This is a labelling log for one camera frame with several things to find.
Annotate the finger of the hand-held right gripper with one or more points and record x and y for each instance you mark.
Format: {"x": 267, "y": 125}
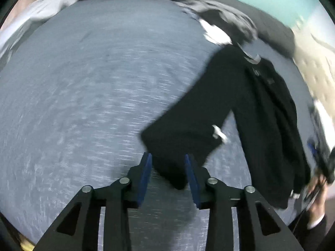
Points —
{"x": 313, "y": 149}

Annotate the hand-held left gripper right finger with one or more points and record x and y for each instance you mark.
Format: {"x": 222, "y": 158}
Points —
{"x": 192, "y": 180}

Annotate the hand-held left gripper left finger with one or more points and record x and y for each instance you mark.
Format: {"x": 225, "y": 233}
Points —
{"x": 145, "y": 177}

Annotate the black sweater with white trim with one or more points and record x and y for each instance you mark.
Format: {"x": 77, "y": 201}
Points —
{"x": 209, "y": 96}

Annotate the person's right forearm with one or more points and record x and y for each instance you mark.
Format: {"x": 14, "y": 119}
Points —
{"x": 311, "y": 238}

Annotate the person's right hand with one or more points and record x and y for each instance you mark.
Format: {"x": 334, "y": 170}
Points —
{"x": 316, "y": 204}

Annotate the black and white jacket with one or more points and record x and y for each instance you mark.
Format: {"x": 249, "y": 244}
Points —
{"x": 323, "y": 120}

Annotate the cream tufted headboard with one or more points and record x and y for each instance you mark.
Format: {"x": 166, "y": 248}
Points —
{"x": 314, "y": 62}

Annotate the blue patterned bedspread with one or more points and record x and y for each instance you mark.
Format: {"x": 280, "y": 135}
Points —
{"x": 78, "y": 96}

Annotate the grey hoodie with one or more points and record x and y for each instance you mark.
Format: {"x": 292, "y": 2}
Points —
{"x": 243, "y": 23}

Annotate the pale crumpled sheet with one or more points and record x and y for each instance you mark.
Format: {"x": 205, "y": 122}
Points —
{"x": 39, "y": 13}

